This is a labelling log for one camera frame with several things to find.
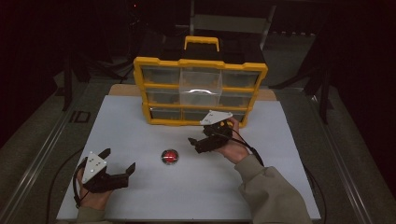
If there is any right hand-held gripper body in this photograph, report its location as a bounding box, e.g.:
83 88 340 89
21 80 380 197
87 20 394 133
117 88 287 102
194 109 234 154

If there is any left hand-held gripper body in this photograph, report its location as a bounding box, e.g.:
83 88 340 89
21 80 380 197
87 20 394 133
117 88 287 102
81 151 129 194

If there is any small red round object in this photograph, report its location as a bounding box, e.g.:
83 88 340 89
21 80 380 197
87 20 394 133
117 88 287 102
161 148 180 166

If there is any clear plastic drawer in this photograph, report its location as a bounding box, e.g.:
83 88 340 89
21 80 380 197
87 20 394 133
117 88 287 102
178 68 223 106

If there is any yellow drawer organizer cabinet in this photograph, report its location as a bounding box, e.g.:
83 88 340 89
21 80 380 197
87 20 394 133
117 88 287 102
133 35 269 129

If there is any person's right hand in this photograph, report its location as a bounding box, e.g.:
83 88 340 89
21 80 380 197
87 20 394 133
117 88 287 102
214 117 250 165

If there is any person's left hand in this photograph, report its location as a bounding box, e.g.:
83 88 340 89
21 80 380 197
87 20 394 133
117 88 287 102
76 169 113 211

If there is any white table sheet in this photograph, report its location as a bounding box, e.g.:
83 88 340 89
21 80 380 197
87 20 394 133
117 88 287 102
56 94 321 221

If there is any grid of clear drawers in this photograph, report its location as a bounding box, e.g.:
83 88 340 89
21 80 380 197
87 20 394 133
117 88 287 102
141 66 261 123

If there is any black stand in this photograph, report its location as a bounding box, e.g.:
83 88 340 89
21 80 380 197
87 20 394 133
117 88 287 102
306 55 332 125

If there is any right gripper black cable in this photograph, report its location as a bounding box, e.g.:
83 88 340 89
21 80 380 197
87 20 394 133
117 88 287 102
230 129 328 224

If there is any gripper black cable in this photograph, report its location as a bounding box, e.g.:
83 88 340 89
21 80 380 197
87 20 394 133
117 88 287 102
230 129 328 224
46 148 88 224

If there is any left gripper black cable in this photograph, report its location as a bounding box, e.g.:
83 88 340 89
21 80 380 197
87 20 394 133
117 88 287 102
46 148 88 224

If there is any aluminium rail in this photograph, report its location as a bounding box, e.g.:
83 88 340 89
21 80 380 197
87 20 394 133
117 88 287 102
306 90 375 224
0 105 76 224

